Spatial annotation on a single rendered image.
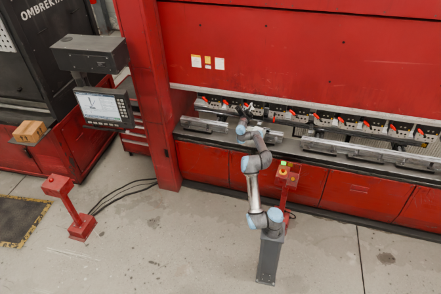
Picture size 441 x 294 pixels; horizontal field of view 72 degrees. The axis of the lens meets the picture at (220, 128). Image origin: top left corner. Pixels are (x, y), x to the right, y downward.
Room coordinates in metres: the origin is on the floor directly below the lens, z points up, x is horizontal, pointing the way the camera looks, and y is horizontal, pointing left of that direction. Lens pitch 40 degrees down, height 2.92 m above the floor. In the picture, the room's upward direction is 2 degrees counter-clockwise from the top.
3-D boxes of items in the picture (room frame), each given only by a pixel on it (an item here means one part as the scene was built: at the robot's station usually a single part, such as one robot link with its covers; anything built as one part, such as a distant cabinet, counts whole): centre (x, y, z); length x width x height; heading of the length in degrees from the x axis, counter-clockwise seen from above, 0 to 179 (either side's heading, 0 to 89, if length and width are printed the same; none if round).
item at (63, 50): (2.19, 0.98, 1.53); 0.51 x 0.25 x 0.85; 77
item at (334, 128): (2.41, -0.83, 0.93); 2.30 x 0.14 x 0.10; 72
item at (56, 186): (1.82, 1.51, 0.41); 0.25 x 0.20 x 0.83; 162
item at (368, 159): (1.89, -1.30, 0.89); 0.30 x 0.05 x 0.03; 72
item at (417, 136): (1.83, -1.67, 1.26); 0.15 x 0.09 x 0.17; 72
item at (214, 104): (2.37, 0.05, 1.26); 0.15 x 0.09 x 0.17; 72
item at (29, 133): (2.26, 1.85, 1.04); 0.30 x 0.26 x 0.12; 76
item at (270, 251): (1.28, -0.38, 0.39); 0.18 x 0.18 x 0.77; 76
